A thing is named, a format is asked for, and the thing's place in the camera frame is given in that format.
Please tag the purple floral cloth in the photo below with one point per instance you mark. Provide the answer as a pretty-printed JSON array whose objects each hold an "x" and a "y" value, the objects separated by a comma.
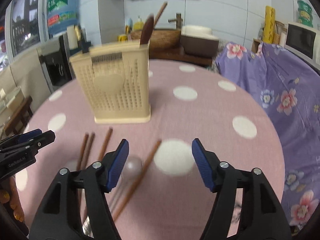
[{"x": 287, "y": 89}]

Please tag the water dispenser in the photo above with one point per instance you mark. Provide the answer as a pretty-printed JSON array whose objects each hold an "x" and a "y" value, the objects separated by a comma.
[{"x": 54, "y": 59}]

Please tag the bamboo style faucet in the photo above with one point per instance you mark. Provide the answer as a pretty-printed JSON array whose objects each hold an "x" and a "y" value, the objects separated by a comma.
[{"x": 178, "y": 20}]

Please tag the white brown rice cooker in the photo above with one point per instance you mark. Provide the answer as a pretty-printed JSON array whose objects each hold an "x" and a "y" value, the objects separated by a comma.
[{"x": 199, "y": 41}]

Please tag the cream plastic utensil holder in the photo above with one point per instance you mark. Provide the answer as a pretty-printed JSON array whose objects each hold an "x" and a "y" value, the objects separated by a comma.
[{"x": 115, "y": 80}]

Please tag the white paper cup sleeve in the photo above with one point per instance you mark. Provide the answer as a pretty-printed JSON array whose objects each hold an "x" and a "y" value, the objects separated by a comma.
[{"x": 72, "y": 37}]

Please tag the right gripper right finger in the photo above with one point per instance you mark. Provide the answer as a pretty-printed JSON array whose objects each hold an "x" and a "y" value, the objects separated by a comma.
[{"x": 261, "y": 215}]

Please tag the yellow soap bottle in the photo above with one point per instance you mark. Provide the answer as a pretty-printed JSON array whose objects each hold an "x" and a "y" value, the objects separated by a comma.
[{"x": 138, "y": 25}]

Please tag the yellow roll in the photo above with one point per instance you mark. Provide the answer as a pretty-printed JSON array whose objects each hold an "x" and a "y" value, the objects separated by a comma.
[{"x": 268, "y": 33}]

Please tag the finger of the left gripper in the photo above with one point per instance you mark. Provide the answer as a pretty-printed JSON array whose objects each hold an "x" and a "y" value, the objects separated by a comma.
[
  {"x": 20, "y": 138},
  {"x": 36, "y": 143}
]

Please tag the blue water jug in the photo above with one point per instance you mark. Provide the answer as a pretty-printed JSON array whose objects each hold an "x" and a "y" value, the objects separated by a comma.
[{"x": 61, "y": 14}]

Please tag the steel spoon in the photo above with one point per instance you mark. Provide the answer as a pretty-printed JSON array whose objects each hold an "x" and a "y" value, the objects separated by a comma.
[{"x": 86, "y": 227}]

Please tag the long brown wooden chopstick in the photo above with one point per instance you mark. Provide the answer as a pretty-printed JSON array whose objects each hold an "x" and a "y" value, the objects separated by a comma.
[{"x": 137, "y": 181}]

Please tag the white microwave oven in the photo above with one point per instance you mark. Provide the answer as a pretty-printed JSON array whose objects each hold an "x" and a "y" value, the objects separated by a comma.
[{"x": 303, "y": 41}]

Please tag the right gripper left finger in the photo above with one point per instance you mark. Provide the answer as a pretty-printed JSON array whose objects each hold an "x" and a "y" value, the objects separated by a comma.
[{"x": 58, "y": 215}]

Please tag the wooden handled metal spoon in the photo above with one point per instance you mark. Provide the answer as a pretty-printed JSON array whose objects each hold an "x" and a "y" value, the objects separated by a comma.
[{"x": 147, "y": 31}]

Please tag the small wooden stool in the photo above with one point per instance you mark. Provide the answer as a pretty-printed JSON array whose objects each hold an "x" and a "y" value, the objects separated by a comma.
[{"x": 20, "y": 118}]

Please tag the woven basin sink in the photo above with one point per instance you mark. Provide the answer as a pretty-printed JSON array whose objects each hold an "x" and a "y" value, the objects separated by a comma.
[{"x": 160, "y": 39}]

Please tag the yellow mug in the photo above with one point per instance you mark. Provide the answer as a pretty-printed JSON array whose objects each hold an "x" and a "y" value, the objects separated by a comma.
[{"x": 122, "y": 37}]

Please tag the green stacked containers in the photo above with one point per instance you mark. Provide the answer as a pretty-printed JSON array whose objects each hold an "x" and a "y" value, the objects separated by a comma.
[{"x": 304, "y": 13}]

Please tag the pink polka dot tablecloth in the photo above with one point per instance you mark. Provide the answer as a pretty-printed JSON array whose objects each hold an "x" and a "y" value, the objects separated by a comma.
[{"x": 187, "y": 102}]

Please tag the grey matte spoon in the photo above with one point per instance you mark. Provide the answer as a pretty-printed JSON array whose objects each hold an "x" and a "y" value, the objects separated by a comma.
[{"x": 131, "y": 171}]

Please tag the window with metal frame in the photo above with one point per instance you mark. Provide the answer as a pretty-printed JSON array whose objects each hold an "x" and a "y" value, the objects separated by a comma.
[{"x": 25, "y": 26}]

